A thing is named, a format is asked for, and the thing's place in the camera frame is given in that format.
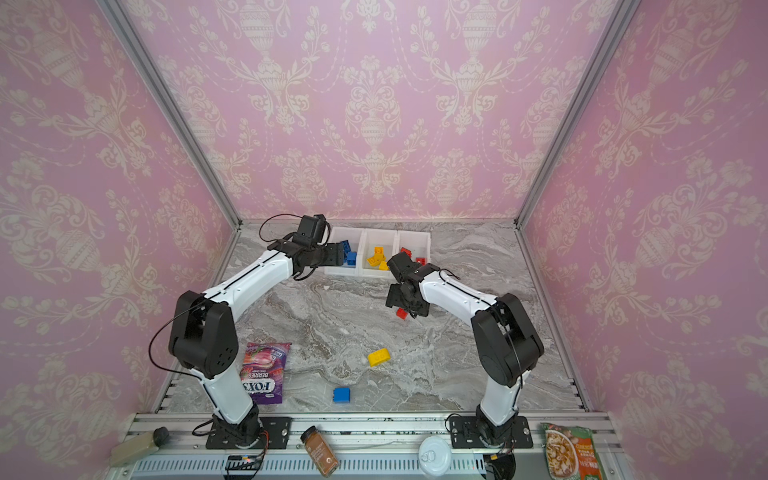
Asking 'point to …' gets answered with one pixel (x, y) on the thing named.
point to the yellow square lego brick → (383, 266)
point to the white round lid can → (434, 456)
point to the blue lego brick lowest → (341, 395)
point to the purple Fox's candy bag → (262, 372)
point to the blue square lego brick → (352, 258)
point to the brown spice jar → (319, 451)
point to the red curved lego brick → (407, 251)
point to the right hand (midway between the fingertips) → (402, 304)
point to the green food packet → (570, 453)
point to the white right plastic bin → (416, 244)
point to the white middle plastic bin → (377, 237)
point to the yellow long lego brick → (376, 259)
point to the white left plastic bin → (353, 236)
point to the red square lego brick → (401, 313)
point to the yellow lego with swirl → (379, 252)
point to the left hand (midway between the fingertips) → (334, 253)
